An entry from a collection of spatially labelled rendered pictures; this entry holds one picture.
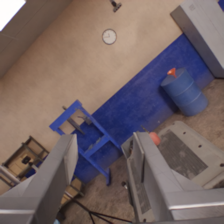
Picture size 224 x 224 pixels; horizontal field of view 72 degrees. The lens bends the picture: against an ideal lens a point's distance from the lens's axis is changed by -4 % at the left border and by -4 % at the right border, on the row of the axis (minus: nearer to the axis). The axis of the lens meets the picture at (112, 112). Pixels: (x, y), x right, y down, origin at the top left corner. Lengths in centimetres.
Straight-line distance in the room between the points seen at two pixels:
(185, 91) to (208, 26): 133
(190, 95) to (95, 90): 203
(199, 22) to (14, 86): 417
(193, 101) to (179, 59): 111
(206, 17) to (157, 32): 95
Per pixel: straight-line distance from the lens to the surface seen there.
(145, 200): 83
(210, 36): 386
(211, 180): 72
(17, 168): 468
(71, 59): 384
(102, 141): 357
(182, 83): 334
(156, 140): 102
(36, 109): 422
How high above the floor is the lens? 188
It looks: 12 degrees down
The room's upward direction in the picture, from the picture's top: 43 degrees counter-clockwise
